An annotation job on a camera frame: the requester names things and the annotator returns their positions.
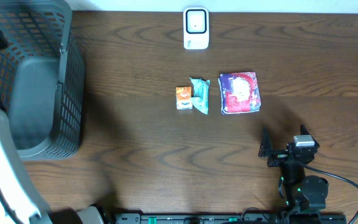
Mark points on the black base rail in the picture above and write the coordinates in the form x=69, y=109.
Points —
x=257, y=218

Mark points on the grey plastic mesh basket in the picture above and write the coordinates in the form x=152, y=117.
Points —
x=42, y=78

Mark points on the purple red snack packet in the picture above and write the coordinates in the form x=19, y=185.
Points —
x=239, y=93

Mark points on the small orange box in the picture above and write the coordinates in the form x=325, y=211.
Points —
x=183, y=98

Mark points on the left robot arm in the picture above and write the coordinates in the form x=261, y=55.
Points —
x=20, y=201

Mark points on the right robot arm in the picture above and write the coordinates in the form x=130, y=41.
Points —
x=304, y=193

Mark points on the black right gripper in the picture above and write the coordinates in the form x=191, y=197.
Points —
x=266, y=150

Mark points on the teal packet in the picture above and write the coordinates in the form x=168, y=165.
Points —
x=200, y=99

